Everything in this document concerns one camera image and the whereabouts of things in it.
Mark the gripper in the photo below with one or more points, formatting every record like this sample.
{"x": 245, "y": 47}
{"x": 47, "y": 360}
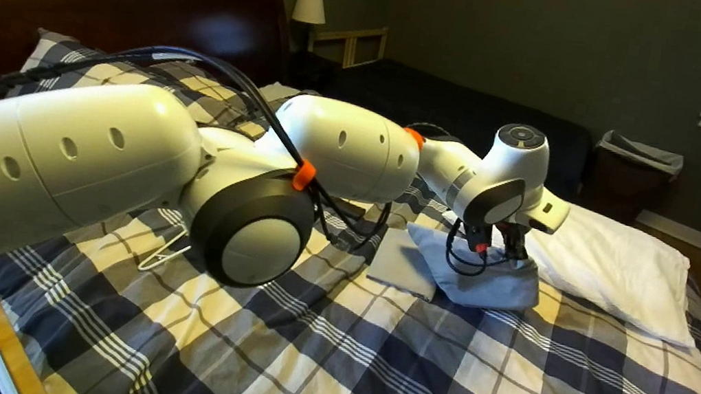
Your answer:
{"x": 514, "y": 238}

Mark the blue-grey towel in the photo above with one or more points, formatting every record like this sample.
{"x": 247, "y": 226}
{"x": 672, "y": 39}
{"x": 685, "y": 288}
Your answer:
{"x": 490, "y": 284}

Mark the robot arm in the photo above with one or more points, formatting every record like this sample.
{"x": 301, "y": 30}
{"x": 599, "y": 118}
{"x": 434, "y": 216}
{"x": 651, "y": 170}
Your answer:
{"x": 119, "y": 162}

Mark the light grey folded towel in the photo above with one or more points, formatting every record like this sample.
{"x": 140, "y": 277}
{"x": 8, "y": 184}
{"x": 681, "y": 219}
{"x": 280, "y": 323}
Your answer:
{"x": 399, "y": 263}

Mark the white pillow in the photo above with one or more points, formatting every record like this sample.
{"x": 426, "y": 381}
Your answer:
{"x": 618, "y": 268}

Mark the dark daybed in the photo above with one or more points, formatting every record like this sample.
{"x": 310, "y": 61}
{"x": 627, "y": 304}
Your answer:
{"x": 474, "y": 115}

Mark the trash bin with liner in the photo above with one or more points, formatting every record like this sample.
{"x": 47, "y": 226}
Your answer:
{"x": 632, "y": 173}

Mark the plaid bedspread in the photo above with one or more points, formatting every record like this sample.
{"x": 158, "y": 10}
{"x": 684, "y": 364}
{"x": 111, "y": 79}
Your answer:
{"x": 407, "y": 372}

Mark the table lamp with white shade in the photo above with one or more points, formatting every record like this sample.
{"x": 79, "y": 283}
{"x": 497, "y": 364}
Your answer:
{"x": 309, "y": 7}

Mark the plaid pillow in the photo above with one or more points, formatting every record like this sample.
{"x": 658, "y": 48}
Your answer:
{"x": 91, "y": 69}

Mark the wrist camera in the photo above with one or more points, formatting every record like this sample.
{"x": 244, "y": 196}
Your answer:
{"x": 480, "y": 237}

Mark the light wooden frame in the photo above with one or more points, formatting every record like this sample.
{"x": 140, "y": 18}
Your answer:
{"x": 350, "y": 44}

